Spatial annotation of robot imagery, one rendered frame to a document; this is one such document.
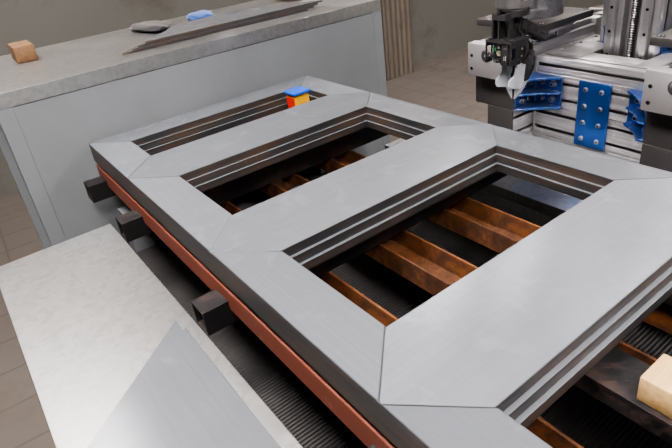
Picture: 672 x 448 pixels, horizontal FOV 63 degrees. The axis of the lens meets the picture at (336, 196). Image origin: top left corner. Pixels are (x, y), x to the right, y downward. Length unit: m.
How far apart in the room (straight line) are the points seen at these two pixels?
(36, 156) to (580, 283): 1.37
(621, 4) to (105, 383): 1.44
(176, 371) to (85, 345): 0.24
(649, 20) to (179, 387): 1.33
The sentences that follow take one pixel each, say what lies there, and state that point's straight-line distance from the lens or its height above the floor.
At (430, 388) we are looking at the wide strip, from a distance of 0.68.
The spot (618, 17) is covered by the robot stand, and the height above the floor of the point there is 1.03.
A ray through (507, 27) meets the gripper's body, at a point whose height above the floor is 1.09.
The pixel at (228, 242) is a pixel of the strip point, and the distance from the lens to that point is 1.00.
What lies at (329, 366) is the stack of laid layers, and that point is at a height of 0.85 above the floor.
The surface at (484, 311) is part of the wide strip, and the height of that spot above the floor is 0.87.
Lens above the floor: 1.37
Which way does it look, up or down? 28 degrees down
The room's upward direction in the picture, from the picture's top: 7 degrees counter-clockwise
